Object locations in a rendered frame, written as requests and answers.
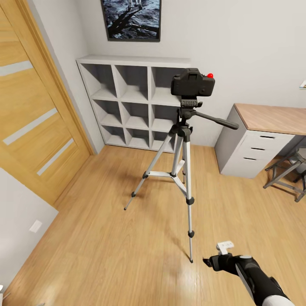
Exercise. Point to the painting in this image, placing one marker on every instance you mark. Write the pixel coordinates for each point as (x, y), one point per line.
(135, 20)

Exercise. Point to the digital camera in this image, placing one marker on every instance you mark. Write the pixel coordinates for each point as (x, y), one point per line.
(192, 83)

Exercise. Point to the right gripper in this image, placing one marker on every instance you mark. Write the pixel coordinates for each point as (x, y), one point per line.
(218, 262)

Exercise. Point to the camera tripod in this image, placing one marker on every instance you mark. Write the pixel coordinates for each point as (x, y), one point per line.
(182, 129)

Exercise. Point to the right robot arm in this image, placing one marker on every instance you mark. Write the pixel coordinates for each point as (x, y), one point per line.
(264, 291)

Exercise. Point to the door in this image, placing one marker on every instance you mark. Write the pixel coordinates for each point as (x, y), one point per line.
(42, 141)

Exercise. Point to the desk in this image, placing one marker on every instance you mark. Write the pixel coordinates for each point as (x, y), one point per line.
(263, 132)

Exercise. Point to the taboret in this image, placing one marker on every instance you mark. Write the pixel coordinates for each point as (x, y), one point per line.
(300, 153)

